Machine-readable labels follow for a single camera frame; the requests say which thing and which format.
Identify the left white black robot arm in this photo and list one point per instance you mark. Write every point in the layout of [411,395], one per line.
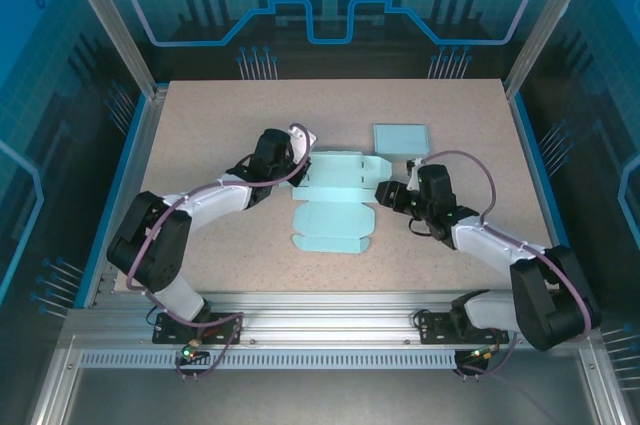
[225,197]

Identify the light blue paper box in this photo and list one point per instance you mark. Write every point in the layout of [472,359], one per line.
[330,225]
[400,140]

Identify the aluminium frame post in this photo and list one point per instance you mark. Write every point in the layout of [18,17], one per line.
[116,20]
[547,20]

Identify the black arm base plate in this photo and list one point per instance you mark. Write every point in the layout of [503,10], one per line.
[430,335]
[165,335]

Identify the aluminium frame beam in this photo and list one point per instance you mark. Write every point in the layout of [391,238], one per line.
[325,320]

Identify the small connector with green LED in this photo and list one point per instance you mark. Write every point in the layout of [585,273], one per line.
[187,354]
[475,356]

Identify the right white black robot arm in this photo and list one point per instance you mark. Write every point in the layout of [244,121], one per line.
[490,242]

